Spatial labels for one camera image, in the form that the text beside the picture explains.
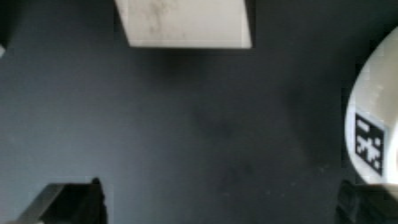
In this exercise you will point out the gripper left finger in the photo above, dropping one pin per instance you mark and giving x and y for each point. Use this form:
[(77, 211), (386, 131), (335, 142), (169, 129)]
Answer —
[(68, 204)]

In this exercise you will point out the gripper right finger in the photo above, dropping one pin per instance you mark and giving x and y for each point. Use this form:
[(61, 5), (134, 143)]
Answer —
[(367, 203)]

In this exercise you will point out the white round stool seat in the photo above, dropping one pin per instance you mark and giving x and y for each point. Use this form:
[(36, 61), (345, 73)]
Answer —
[(372, 115)]

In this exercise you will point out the white stool leg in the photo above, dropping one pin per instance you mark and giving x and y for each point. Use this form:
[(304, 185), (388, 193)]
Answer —
[(185, 23)]

